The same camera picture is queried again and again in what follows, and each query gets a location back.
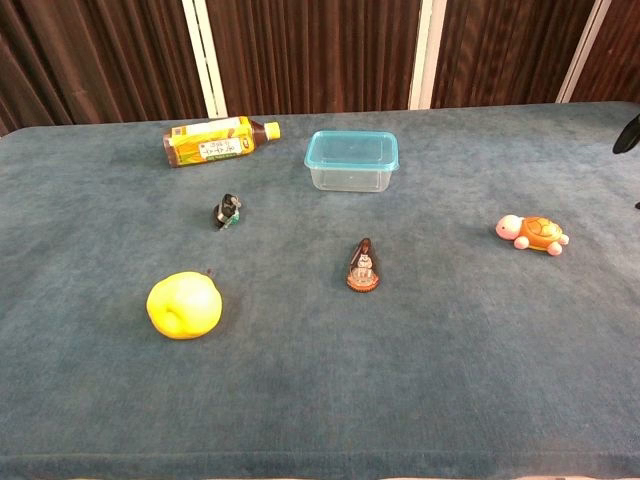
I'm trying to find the small pink orange toy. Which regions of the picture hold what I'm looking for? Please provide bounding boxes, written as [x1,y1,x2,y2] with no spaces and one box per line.
[495,213,571,257]

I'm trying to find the small brown black object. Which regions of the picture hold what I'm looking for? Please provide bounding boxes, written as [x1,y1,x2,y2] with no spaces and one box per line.
[346,237,381,294]

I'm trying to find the clear container with blue rim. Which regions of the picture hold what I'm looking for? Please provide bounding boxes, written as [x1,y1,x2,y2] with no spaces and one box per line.
[303,129,400,194]

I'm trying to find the yellow pear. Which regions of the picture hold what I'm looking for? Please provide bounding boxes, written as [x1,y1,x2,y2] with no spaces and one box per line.
[145,269,224,341]

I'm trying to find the yellow label tea bottle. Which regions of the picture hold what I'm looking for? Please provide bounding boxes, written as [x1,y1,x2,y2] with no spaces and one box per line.
[161,115,282,169]

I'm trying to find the white screen frame post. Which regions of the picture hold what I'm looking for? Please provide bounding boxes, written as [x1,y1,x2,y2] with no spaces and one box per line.
[180,0,229,119]
[408,0,448,111]
[555,0,613,104]

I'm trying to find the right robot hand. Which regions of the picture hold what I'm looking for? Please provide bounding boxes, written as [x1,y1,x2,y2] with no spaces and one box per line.
[612,113,640,210]

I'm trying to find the blue table cloth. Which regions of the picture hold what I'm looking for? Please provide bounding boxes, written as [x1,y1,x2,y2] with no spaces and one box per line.
[0,101,640,479]

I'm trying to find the brown pleated screen panel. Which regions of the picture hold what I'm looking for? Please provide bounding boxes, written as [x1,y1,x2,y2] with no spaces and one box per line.
[569,0,640,105]
[205,0,423,117]
[0,0,209,137]
[430,0,598,110]

